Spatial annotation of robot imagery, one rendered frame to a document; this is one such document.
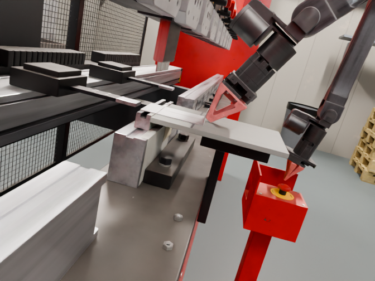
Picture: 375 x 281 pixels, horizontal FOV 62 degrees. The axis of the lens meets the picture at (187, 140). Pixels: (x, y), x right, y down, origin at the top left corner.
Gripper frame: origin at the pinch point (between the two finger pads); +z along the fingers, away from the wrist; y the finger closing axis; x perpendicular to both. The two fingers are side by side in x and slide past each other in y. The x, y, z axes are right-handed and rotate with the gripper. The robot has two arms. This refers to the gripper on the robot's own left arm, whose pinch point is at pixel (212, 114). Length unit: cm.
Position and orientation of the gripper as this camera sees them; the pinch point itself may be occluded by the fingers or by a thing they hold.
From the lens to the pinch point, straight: 64.6
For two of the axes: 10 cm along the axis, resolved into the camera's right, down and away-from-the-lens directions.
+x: 7.1, 7.0, 0.5
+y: -1.8, 2.5, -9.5
